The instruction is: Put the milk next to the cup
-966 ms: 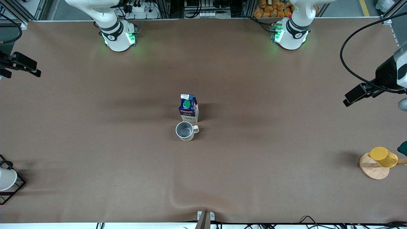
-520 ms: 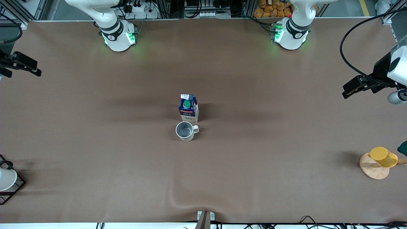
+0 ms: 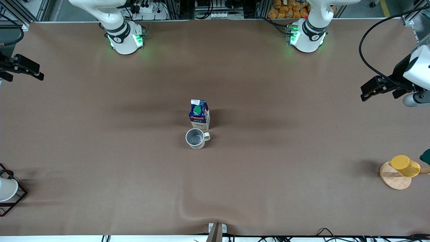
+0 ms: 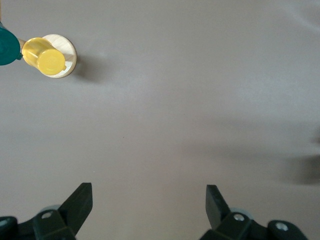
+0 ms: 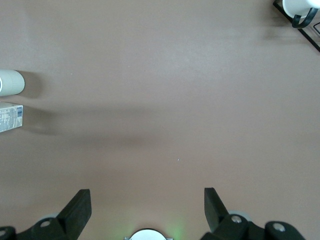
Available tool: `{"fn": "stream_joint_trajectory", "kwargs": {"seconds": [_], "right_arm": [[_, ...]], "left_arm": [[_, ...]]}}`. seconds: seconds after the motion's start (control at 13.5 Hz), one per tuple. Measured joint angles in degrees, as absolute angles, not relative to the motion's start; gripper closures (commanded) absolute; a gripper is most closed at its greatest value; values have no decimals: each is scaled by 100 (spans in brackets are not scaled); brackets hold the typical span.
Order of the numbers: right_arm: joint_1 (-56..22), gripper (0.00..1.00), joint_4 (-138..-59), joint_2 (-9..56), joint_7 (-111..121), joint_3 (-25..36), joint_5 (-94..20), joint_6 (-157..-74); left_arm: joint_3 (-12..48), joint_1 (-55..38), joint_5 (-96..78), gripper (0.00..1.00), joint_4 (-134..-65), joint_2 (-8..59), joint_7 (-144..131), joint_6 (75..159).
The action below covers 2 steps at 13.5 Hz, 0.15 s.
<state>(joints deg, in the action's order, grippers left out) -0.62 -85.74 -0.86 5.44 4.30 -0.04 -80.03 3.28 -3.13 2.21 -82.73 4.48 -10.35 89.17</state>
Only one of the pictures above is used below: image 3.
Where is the black wire rack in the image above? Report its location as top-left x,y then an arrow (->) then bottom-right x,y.
0,163 -> 28,217

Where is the grey metal clamp bracket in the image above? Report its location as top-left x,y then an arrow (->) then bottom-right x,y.
208,223 -> 228,234

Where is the cream ceramic mug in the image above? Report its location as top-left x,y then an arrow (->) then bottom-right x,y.
185,128 -> 211,150

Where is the yellow plastic cup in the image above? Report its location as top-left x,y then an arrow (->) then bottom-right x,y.
388,155 -> 421,177

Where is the black base cable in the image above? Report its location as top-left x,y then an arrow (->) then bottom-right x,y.
260,16 -> 293,36

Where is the slim white power strip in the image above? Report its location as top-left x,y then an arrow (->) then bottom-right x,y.
210,12 -> 245,19

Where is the white bowl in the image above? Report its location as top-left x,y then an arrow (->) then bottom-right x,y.
0,177 -> 19,202

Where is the large white power strip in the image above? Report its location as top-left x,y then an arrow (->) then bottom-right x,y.
129,0 -> 168,20

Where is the aluminium frame rail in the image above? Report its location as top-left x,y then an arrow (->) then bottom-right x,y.
0,0 -> 51,23
401,0 -> 430,27

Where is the blue white milk carton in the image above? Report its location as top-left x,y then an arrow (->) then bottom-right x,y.
188,99 -> 211,131

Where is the round wooden board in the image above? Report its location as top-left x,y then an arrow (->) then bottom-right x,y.
380,161 -> 430,191

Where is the looped black floor cable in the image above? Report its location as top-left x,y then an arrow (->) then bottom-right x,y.
316,228 -> 340,242

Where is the brown tapered post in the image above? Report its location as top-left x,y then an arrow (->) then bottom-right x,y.
206,223 -> 223,242

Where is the orange snack pile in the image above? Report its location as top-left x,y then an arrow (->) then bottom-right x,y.
268,0 -> 336,19

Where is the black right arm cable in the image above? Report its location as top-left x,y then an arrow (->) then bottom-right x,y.
0,13 -> 25,46

